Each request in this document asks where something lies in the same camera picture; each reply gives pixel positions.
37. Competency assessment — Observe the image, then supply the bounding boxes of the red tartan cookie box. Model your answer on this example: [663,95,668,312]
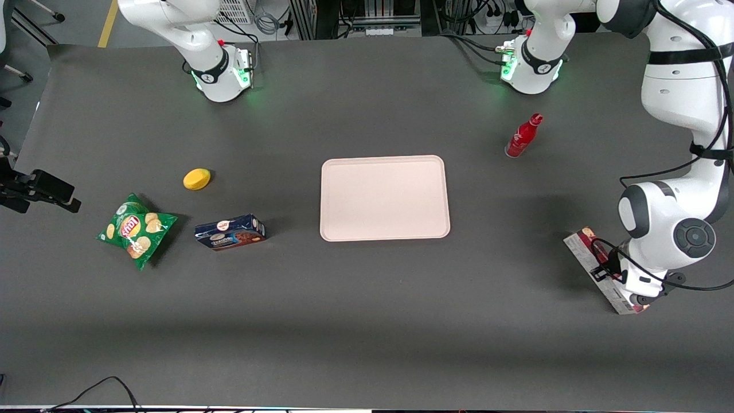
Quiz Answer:
[563,227,651,315]

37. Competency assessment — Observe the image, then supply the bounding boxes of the white rectangular tray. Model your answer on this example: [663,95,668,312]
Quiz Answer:
[319,155,451,243]

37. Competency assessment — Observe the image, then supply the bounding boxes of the dark blue cookie box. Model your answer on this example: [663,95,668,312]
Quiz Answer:
[194,214,267,252]

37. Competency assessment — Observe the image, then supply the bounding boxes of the white perforated box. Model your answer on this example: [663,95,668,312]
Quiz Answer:
[215,0,254,25]

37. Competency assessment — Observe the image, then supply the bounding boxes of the red aluminium drink bottle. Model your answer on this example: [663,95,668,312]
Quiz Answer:
[505,113,544,158]

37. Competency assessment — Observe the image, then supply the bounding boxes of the yellow lemon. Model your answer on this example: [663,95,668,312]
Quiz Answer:
[183,168,212,191]

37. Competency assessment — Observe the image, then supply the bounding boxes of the green potato chips bag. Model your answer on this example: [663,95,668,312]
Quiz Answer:
[96,193,179,271]

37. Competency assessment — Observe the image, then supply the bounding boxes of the black clamp device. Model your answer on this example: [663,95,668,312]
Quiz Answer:
[0,155,81,214]

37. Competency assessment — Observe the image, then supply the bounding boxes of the black chair legs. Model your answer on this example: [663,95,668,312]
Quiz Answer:
[0,0,65,110]

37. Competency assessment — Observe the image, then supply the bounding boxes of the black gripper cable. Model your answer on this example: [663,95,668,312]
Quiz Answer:
[592,237,734,292]

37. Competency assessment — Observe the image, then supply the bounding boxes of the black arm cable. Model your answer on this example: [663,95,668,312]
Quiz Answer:
[619,0,734,190]

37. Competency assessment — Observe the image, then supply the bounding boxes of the black base cable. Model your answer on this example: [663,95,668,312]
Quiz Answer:
[439,33,514,65]

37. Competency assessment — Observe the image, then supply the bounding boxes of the grey coiled cable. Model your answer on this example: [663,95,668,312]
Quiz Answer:
[254,10,282,36]

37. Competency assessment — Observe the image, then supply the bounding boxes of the thin black table cable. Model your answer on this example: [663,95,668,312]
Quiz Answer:
[43,376,144,413]

